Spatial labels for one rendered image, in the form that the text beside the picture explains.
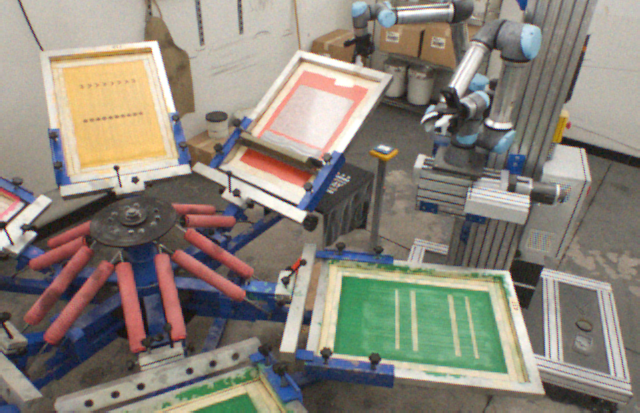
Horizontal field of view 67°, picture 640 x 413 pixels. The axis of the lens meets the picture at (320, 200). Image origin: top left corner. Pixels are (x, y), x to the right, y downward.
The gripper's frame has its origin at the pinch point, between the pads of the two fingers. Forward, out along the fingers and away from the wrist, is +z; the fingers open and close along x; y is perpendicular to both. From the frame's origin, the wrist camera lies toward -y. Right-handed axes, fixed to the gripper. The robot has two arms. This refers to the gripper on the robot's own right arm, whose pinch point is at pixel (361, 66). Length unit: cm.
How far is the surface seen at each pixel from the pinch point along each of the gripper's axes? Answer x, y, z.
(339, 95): -31.1, 7.6, -4.0
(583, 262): 69, 134, 177
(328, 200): -64, 17, 37
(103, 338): -181, 3, 5
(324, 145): -59, 17, 3
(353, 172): -34, 12, 46
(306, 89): -33.4, -11.8, -3.4
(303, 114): -47.1, -4.1, 0.2
